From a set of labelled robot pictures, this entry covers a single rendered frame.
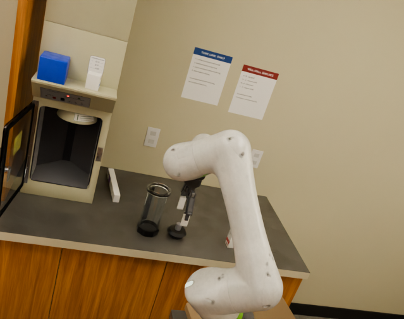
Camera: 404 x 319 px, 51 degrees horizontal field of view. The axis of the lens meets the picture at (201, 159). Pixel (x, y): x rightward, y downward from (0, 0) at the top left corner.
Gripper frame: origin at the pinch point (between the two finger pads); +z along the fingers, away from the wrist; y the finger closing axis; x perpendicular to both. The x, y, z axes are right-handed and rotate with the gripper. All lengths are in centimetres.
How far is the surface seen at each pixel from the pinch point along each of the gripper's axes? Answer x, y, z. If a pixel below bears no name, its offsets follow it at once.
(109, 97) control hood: -42, -4, -45
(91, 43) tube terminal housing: -52, -15, -62
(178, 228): -0.1, 1.3, 6.7
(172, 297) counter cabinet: 4.0, 11.2, 38.1
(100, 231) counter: -34.4, 5.4, 11.1
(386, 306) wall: 200, -59, 90
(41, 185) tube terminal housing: -63, -16, 5
